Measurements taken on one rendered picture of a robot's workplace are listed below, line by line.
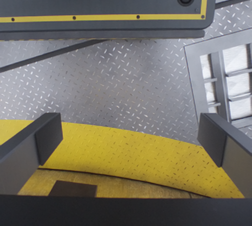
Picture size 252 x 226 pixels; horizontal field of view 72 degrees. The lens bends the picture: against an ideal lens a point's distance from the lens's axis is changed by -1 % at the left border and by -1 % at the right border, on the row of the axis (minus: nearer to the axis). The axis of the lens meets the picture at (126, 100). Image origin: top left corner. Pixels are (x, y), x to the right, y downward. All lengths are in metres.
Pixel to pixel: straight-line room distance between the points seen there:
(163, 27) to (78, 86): 0.50
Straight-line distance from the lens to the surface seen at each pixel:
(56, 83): 0.88
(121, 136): 0.90
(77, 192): 0.64
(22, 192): 1.00
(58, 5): 0.52
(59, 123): 0.16
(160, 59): 0.81
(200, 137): 0.17
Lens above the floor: 0.80
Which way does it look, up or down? 74 degrees down
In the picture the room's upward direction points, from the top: 175 degrees counter-clockwise
